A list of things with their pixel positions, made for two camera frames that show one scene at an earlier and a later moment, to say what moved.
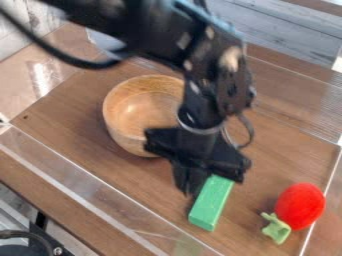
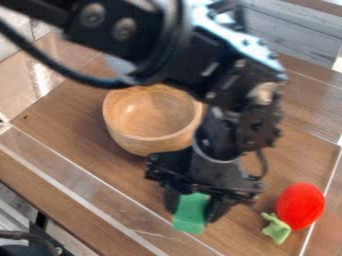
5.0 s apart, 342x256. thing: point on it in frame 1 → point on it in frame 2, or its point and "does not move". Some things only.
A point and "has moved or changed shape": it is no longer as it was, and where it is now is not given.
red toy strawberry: [299, 207] does not move
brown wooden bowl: [140, 102] does not move
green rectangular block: [209, 202] has moved or changed shape
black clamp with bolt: [41, 238] does not move
